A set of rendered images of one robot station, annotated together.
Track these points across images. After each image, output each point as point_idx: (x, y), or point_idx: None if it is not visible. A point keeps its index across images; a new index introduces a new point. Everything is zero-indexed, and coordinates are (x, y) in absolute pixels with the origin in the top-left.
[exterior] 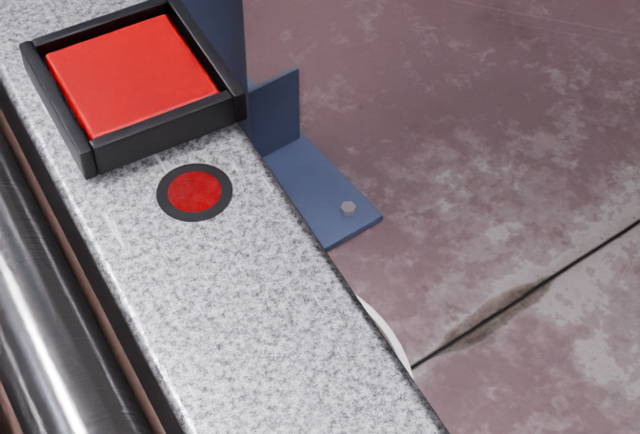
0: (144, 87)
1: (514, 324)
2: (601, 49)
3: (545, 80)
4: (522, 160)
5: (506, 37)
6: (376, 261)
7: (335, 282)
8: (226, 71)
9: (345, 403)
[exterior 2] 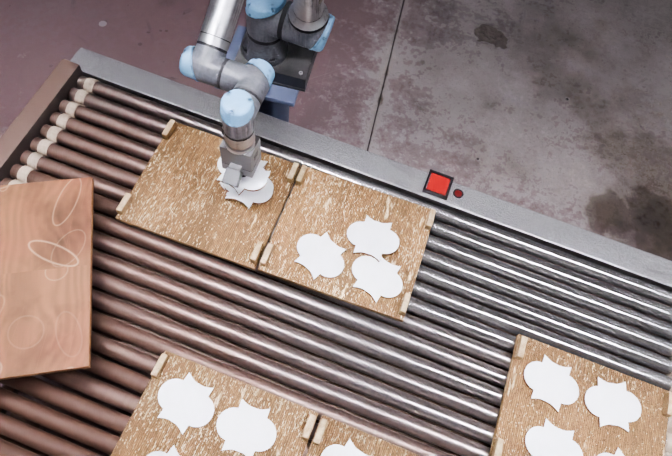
0: (442, 184)
1: None
2: (326, 81)
3: (321, 100)
4: (335, 127)
5: (300, 92)
6: None
7: (482, 193)
8: (449, 176)
9: (496, 205)
